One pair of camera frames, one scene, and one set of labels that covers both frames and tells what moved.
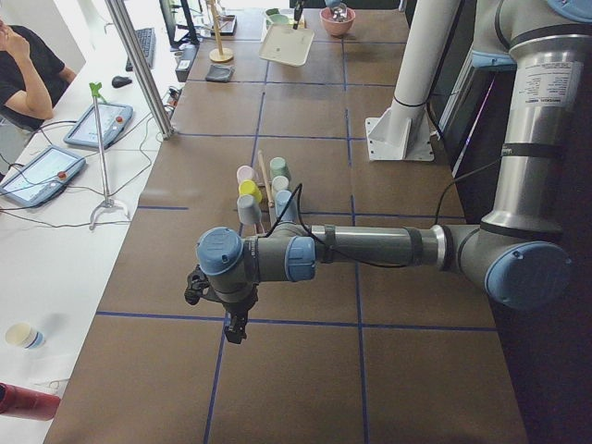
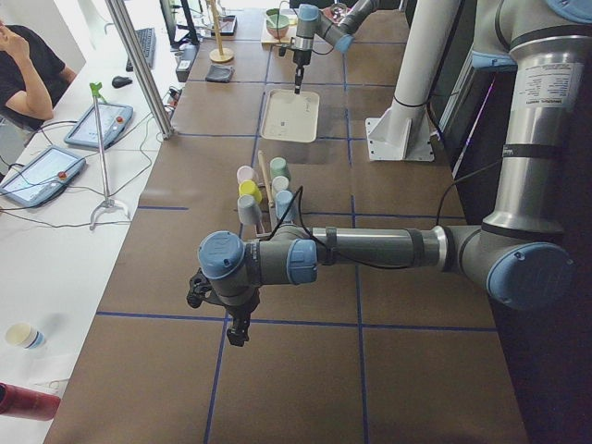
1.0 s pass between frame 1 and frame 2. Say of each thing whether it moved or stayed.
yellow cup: stayed
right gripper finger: moved
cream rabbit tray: moved
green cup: stayed
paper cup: stayed
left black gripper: stayed
